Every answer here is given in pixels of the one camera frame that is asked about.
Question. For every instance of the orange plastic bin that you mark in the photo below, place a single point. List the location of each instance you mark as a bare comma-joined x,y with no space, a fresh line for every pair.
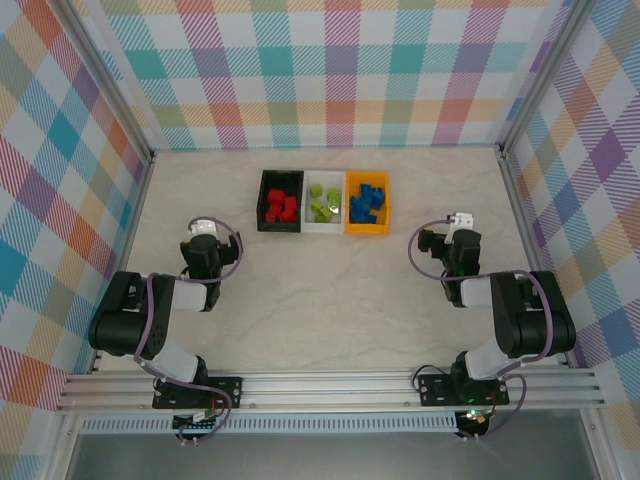
367,228

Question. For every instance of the red lego brick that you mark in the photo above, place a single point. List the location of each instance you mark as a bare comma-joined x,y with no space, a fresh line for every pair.
290,202
273,213
288,215
275,196

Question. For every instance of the aluminium rail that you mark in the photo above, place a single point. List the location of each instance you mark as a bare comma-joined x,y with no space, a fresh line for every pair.
325,387
126,245
537,250

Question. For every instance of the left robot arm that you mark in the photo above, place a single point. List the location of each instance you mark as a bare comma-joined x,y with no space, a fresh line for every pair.
125,325

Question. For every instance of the black plastic bin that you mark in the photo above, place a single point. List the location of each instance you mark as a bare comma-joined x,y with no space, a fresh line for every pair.
265,185

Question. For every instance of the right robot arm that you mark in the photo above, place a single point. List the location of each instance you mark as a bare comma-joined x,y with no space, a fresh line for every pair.
535,325

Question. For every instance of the controller board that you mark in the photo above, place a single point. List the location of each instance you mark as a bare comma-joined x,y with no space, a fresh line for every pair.
475,422
197,417

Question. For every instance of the aluminium front rail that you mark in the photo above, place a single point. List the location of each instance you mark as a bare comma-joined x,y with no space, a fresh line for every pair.
325,387

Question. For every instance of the aluminium left frame post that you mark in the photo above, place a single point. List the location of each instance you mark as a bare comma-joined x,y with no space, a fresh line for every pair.
109,75

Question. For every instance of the aluminium right frame post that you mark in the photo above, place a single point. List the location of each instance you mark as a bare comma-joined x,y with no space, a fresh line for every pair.
544,75

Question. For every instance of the green lego brick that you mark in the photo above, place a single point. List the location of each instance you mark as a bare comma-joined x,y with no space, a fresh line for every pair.
333,204
324,215
315,190
317,206
334,193

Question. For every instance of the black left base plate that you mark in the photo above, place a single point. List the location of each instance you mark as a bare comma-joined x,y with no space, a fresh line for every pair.
230,390

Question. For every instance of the aluminium left side rail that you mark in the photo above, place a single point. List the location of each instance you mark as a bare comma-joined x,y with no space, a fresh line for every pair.
126,245

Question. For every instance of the left controller board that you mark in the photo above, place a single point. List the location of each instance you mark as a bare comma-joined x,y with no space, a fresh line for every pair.
197,417

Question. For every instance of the grey metal panel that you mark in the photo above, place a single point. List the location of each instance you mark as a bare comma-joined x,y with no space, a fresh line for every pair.
325,457

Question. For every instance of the white plastic bin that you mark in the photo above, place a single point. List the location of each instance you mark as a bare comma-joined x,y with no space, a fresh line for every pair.
325,228

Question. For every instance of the aluminium right side rail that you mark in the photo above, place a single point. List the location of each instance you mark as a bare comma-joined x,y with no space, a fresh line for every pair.
537,250

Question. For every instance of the aluminium frame post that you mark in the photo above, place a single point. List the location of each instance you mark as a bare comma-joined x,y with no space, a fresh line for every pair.
544,75
109,75

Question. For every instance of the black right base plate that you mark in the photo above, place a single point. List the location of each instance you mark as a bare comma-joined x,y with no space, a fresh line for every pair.
432,390

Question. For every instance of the large blue lego brick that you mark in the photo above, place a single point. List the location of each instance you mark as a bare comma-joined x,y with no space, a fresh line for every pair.
357,216
379,196

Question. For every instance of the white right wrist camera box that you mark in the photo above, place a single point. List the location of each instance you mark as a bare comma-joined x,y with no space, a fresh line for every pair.
460,220

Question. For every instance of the small blue lego brick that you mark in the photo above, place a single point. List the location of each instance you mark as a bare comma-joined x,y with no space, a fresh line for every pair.
366,190
367,203
371,218

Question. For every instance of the long blue lego brick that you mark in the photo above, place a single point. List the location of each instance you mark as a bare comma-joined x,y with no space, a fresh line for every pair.
356,203

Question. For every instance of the right controller board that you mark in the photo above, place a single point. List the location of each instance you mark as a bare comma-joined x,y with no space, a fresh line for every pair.
475,422

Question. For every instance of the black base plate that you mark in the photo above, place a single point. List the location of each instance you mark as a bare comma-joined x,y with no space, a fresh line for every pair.
432,390
230,390

